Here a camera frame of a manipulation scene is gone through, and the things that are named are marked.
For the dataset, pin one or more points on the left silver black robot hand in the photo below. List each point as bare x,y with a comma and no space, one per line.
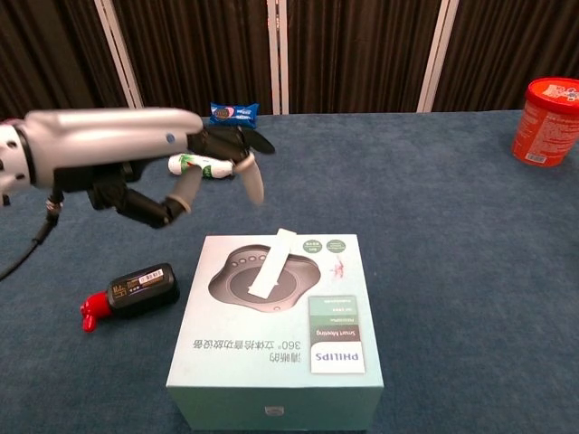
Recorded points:
113,135

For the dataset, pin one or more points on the pink paper strip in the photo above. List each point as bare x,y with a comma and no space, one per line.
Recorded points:
271,267

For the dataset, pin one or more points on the left lavender robot arm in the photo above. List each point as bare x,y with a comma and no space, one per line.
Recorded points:
11,158

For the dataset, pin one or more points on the mint green Philips box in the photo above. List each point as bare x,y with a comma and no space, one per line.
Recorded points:
271,361

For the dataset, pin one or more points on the dark pleated partition panel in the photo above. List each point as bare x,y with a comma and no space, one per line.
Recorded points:
45,54
357,54
194,54
511,45

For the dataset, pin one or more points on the white milk drink bottle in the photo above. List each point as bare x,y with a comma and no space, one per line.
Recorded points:
218,169

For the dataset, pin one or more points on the blue cookie packet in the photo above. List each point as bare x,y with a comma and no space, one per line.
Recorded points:
235,112

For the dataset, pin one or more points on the black bottle with red cap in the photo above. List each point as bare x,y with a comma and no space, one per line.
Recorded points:
140,289

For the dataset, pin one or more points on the blue table cover cloth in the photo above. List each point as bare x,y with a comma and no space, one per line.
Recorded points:
429,316

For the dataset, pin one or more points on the red round canister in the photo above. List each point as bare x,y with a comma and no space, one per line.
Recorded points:
545,126

